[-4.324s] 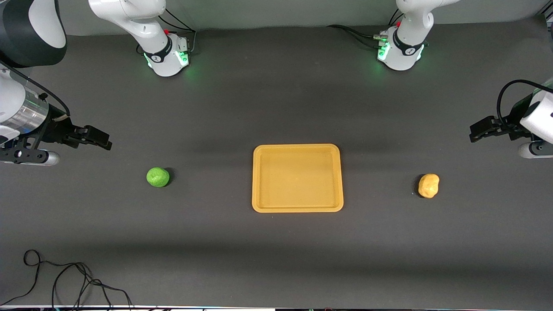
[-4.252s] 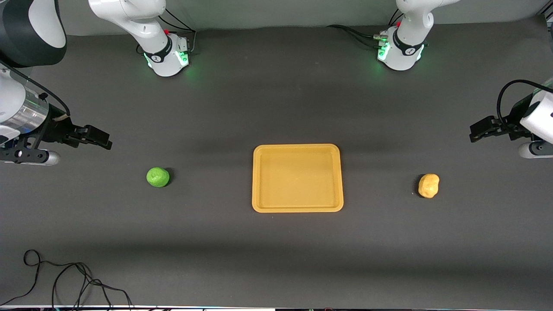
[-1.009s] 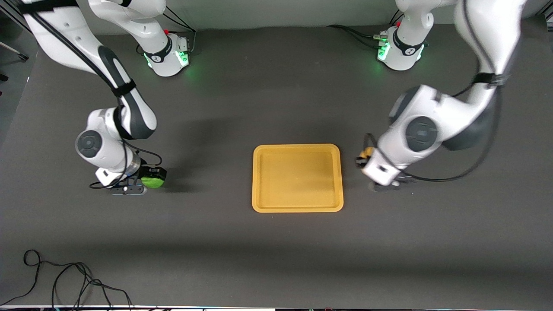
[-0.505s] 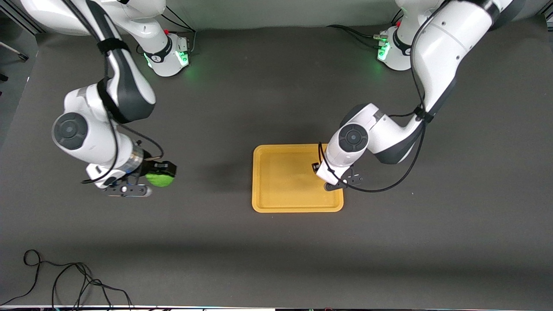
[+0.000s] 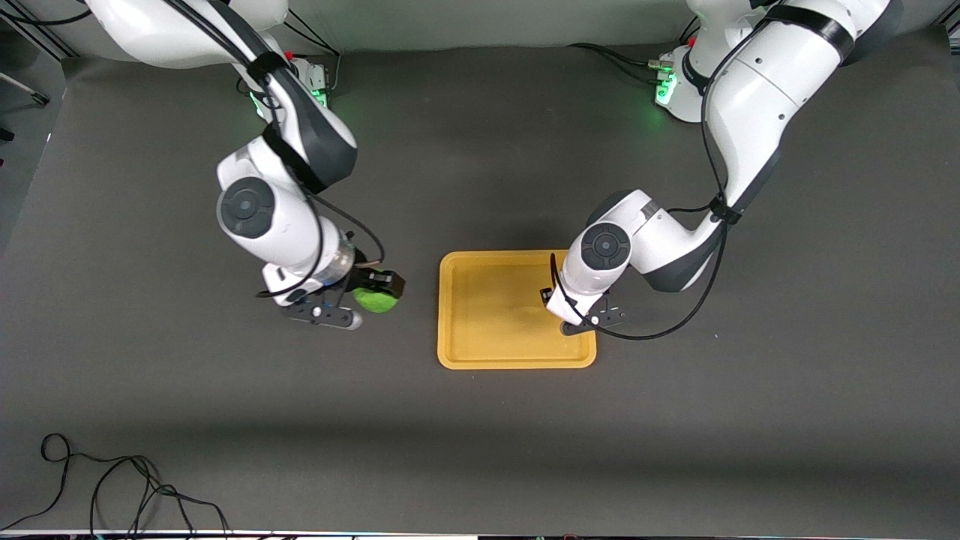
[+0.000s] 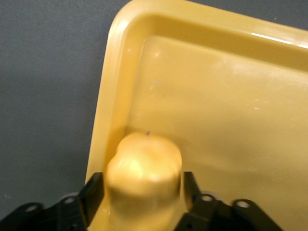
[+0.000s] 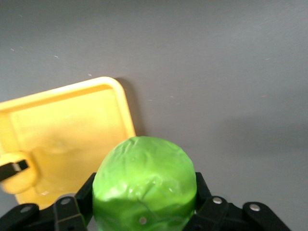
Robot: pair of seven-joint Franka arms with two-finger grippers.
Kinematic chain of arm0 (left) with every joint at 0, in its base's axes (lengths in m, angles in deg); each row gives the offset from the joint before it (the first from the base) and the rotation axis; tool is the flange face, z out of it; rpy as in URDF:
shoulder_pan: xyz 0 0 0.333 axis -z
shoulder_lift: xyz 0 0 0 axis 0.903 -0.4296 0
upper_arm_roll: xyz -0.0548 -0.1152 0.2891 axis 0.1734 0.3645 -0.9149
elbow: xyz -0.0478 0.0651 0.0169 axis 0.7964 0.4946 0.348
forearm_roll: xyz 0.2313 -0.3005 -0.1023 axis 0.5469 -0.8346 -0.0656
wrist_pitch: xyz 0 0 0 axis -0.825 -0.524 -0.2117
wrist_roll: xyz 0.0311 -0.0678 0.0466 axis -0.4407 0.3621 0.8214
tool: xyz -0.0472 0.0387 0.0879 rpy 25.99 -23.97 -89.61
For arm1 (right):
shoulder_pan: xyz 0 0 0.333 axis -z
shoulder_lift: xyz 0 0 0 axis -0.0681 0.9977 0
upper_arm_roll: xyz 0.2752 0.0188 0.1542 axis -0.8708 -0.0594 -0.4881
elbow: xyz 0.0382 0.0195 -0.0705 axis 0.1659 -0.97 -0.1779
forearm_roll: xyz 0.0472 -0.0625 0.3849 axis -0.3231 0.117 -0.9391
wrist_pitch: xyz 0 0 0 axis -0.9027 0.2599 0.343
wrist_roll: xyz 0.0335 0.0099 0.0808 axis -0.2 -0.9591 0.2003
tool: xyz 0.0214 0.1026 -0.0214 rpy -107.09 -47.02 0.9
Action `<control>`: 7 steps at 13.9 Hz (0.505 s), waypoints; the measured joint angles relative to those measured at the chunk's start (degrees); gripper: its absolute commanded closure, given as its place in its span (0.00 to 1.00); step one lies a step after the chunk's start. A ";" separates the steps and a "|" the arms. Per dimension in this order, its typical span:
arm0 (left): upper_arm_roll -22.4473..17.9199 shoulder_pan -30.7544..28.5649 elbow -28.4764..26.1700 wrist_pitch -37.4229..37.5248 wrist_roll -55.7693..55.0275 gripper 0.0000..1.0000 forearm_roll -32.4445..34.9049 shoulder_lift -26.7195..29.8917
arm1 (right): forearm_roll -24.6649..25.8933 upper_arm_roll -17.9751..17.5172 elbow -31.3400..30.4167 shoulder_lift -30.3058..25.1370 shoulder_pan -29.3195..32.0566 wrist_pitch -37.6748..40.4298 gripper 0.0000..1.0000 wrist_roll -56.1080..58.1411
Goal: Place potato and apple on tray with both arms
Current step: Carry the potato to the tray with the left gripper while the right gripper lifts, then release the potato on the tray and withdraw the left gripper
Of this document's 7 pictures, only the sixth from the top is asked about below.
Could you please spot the yellow potato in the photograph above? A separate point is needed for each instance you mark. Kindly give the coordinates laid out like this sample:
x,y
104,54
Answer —
x,y
144,173

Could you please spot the yellow plastic tray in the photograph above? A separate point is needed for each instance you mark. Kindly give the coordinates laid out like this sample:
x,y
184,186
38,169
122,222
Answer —
x,y
216,96

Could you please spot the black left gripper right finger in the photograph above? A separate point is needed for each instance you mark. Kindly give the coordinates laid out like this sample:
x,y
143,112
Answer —
x,y
207,209

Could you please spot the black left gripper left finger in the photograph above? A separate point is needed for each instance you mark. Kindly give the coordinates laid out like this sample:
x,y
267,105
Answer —
x,y
84,199

